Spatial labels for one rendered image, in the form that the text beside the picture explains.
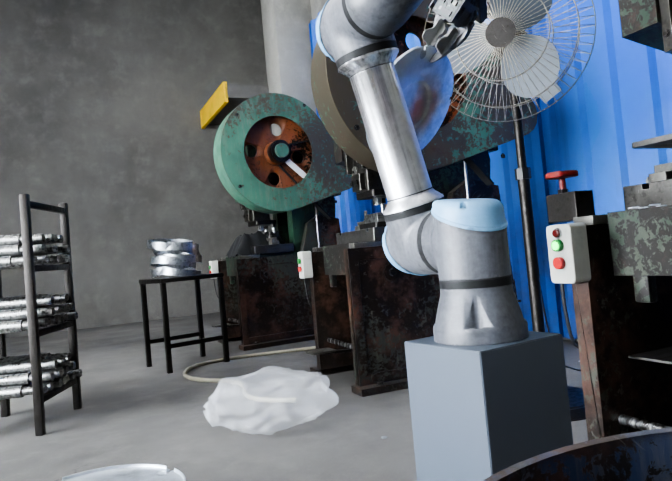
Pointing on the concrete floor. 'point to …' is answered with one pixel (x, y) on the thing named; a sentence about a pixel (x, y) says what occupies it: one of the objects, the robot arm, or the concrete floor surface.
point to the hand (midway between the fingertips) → (432, 56)
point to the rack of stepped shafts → (38, 316)
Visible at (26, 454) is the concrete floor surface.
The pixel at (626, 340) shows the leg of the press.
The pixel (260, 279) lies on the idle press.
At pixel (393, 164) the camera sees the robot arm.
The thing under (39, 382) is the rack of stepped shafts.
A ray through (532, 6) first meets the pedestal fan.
